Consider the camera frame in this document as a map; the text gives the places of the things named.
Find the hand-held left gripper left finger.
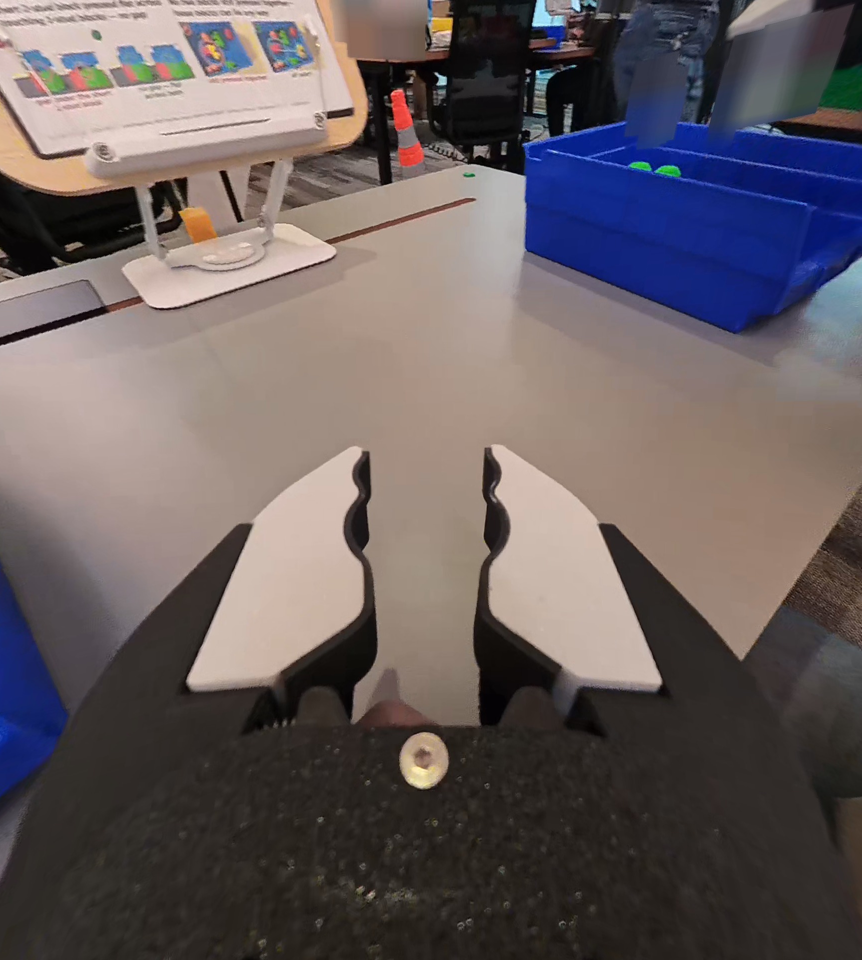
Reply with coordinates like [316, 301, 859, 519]
[187, 446, 379, 694]

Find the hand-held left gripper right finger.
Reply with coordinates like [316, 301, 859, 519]
[473, 444, 664, 694]

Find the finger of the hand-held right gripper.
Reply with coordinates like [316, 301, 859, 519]
[706, 0, 858, 139]

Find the person's jeans leg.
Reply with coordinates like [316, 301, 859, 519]
[746, 600, 862, 811]

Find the black office chair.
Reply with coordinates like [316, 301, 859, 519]
[443, 0, 540, 147]

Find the white board stand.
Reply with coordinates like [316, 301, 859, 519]
[86, 113, 339, 312]

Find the orange traffic cone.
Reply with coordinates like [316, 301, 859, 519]
[389, 87, 429, 169]

